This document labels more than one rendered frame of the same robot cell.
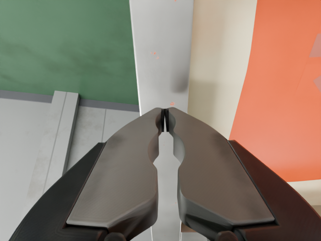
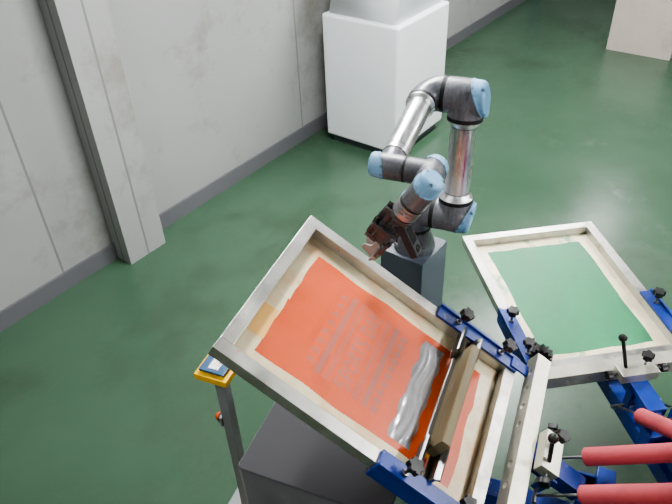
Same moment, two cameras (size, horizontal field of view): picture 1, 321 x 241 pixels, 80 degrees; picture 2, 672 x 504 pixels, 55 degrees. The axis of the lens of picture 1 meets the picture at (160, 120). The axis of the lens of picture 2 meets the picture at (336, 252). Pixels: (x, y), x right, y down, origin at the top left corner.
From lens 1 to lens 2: 1.89 m
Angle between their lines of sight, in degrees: 56
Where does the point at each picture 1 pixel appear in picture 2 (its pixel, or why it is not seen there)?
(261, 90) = (349, 284)
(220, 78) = (357, 279)
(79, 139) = (81, 185)
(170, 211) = (330, 235)
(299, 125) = (332, 286)
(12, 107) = (196, 176)
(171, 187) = (341, 243)
